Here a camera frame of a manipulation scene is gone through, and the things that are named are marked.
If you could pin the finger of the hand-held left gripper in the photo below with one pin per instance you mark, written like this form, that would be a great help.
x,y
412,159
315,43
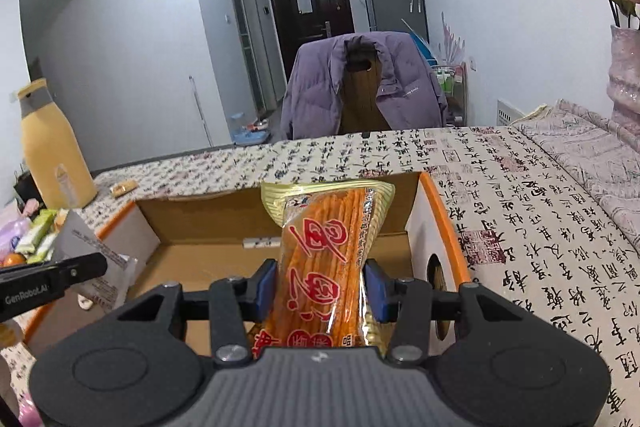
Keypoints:
x,y
82,266

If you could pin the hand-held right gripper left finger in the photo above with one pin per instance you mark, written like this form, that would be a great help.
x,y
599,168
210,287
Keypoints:
x,y
267,289

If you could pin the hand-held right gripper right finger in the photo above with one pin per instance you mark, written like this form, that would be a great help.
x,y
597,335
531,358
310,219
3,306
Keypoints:
x,y
375,292

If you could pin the orange spicy strip snack packet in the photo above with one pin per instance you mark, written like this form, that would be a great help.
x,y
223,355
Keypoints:
x,y
320,257

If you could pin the orange cardboard box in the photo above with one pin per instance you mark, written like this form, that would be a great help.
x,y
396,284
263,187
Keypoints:
x,y
200,257

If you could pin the pile of snack packets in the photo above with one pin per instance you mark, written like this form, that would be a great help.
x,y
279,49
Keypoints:
x,y
92,242

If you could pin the green snack packet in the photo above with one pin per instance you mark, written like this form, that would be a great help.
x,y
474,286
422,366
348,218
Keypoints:
x,y
47,248
40,227

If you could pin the orange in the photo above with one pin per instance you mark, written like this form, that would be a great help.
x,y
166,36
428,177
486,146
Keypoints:
x,y
12,260

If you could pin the purple tissue pack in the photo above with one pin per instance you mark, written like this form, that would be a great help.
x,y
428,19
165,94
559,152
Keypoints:
x,y
12,234

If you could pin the small clear biscuit packet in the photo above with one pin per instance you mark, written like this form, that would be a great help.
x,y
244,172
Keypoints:
x,y
123,188

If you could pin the yellow thermos bottle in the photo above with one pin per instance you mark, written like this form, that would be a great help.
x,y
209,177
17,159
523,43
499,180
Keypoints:
x,y
55,157

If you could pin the wooden chair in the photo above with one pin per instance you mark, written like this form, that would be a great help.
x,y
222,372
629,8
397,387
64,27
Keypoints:
x,y
357,102

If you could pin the purple puffer jacket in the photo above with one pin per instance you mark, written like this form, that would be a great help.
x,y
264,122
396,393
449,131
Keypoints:
x,y
315,97

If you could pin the white trolley rack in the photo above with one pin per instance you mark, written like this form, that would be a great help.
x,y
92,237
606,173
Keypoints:
x,y
450,87

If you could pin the dark brown entrance door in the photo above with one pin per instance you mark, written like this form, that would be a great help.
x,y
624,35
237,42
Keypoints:
x,y
310,42

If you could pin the grey interior door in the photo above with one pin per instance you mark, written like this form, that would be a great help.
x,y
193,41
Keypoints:
x,y
245,37

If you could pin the folded patterned cloth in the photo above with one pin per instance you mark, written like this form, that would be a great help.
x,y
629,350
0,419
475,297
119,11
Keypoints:
x,y
590,157

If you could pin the white door notice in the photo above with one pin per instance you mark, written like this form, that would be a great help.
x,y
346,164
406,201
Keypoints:
x,y
304,4

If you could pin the pink ribbed vase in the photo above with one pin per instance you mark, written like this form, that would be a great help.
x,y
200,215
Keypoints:
x,y
625,72

